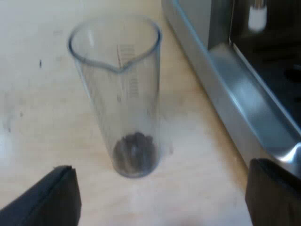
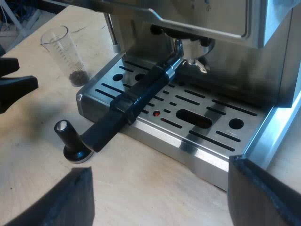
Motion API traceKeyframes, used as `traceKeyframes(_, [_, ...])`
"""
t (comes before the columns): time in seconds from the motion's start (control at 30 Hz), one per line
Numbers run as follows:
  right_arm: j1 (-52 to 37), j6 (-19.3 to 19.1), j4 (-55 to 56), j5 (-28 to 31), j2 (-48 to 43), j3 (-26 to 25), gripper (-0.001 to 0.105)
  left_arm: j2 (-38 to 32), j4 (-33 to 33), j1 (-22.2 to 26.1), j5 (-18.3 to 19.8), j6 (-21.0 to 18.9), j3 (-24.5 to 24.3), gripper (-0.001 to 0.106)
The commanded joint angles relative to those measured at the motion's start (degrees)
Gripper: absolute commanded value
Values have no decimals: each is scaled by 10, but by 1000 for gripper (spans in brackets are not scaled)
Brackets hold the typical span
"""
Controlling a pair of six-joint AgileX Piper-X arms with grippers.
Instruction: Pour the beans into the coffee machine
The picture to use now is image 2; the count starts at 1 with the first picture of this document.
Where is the small black tamper with knob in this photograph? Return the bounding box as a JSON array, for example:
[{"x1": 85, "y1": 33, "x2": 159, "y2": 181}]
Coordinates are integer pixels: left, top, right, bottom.
[{"x1": 54, "y1": 120, "x2": 95, "y2": 165}]

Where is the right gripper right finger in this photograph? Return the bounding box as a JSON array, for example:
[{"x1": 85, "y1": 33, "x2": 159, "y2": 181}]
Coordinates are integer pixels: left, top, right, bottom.
[{"x1": 226, "y1": 154, "x2": 301, "y2": 226}]

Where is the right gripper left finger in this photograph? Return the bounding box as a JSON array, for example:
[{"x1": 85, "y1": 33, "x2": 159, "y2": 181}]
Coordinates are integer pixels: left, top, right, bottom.
[{"x1": 4, "y1": 166, "x2": 95, "y2": 226}]

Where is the filter holder with red-ended handle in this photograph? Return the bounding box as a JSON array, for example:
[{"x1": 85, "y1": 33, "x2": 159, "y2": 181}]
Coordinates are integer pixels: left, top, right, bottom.
[{"x1": 81, "y1": 39, "x2": 216, "y2": 153}]

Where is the steel espresso machine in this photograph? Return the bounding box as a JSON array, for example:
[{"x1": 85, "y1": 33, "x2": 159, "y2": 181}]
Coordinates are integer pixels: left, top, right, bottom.
[{"x1": 39, "y1": 0, "x2": 301, "y2": 192}]

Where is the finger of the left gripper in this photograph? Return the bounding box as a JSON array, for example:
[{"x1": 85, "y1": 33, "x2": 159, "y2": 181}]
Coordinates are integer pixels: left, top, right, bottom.
[
  {"x1": 0, "y1": 57, "x2": 20, "y2": 78},
  {"x1": 0, "y1": 75, "x2": 39, "y2": 115}
]

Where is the clear measuring glass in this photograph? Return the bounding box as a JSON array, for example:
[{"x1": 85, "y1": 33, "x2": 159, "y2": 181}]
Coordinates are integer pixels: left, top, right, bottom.
[{"x1": 40, "y1": 25, "x2": 91, "y2": 88}]

